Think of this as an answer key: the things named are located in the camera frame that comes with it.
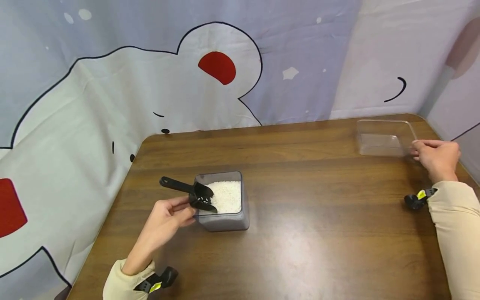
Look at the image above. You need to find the person's left forearm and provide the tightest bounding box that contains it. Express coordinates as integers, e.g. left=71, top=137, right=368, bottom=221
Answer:
left=102, top=239, right=161, bottom=300

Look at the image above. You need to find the grey translucent square container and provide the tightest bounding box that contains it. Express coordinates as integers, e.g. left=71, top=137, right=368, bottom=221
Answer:
left=192, top=171, right=251, bottom=232

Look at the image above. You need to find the person's right forearm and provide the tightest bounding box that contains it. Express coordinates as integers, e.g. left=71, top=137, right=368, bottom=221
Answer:
left=427, top=180, right=480, bottom=300

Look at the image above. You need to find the person's left hand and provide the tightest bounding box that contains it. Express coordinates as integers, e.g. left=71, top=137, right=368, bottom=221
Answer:
left=139, top=196, right=198, bottom=253

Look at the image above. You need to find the black plastic scoop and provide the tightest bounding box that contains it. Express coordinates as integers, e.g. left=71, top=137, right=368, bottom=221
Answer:
left=159, top=176, right=218, bottom=214

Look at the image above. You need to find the person's right hand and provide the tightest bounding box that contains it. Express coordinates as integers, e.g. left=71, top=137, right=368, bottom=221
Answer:
left=410, top=139, right=461, bottom=184

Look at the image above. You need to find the black wrist band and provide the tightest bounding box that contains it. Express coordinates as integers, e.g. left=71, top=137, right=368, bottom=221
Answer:
left=404, top=188, right=439, bottom=210
left=133, top=266, right=179, bottom=294

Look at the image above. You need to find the clear plastic tray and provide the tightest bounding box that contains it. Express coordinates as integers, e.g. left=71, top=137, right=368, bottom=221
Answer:
left=356, top=119, right=419, bottom=158

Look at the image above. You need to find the white rice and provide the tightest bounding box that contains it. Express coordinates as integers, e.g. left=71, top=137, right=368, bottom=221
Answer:
left=204, top=180, right=243, bottom=215

